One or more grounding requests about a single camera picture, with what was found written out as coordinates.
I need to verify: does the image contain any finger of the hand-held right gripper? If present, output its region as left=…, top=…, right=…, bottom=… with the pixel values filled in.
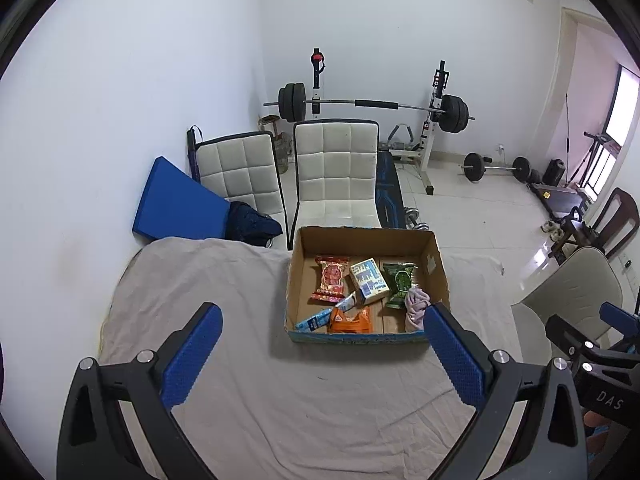
left=599, top=301, right=640, bottom=337
left=545, top=314, right=610, bottom=361

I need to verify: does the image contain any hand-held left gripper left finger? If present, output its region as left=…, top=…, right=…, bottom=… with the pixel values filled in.
left=57, top=301, right=223, bottom=480

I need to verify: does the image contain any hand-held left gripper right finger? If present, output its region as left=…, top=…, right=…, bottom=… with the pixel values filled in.
left=424, top=302, right=588, bottom=480

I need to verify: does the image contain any light purple cloth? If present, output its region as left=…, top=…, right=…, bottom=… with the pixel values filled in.
left=404, top=287, right=432, bottom=333

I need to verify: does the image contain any green snack packet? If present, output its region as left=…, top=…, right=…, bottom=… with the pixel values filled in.
left=381, top=261, right=420, bottom=310

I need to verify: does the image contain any orange snack packet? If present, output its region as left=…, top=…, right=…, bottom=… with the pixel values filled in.
left=327, top=306, right=375, bottom=335

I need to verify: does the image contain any white blue tissue pack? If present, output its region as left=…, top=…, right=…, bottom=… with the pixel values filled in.
left=349, top=257, right=391, bottom=305

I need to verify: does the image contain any long blue snack packet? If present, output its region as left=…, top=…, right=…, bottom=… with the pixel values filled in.
left=295, top=291, right=358, bottom=332

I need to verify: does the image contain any red snack packet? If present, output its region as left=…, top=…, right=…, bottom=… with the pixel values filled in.
left=308, top=255, right=351, bottom=305

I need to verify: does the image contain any cardboard box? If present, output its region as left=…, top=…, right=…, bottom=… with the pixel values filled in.
left=284, top=226, right=451, bottom=346

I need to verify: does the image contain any grey shell chair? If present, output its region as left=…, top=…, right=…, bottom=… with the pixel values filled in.
left=510, top=246, right=625, bottom=361

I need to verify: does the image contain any dark wooden chair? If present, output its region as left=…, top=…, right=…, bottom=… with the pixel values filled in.
left=550, top=187, right=640, bottom=261

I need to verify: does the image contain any black treadmill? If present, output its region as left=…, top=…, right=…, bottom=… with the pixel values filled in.
left=530, top=182, right=593, bottom=213

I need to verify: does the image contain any dark blue bag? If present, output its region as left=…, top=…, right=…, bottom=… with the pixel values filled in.
left=226, top=201, right=283, bottom=248

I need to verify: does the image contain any blue foam mat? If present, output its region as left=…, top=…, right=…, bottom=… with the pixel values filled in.
left=131, top=156, right=233, bottom=241

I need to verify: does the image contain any black blue weight bench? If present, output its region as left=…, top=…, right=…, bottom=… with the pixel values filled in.
left=374, top=150, right=407, bottom=229

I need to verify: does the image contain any short barbell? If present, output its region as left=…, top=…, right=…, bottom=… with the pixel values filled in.
left=461, top=152, right=532, bottom=183

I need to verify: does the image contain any white weight rack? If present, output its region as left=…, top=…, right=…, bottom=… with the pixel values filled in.
left=309, top=48, right=448, bottom=196

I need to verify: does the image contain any white quilted chair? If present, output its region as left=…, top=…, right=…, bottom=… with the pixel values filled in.
left=289, top=119, right=383, bottom=238
left=195, top=131, right=288, bottom=251

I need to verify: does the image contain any window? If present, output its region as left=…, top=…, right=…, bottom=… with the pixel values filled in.
left=602, top=65, right=640, bottom=196

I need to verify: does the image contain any grey exercise machine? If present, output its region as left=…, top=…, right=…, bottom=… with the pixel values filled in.
left=387, top=123, right=416, bottom=153

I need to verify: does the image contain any barbell with black plates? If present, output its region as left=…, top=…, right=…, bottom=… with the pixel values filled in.
left=263, top=81, right=476, bottom=135

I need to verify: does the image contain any black pole with strap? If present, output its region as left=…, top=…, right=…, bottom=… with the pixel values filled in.
left=186, top=126, right=202, bottom=183

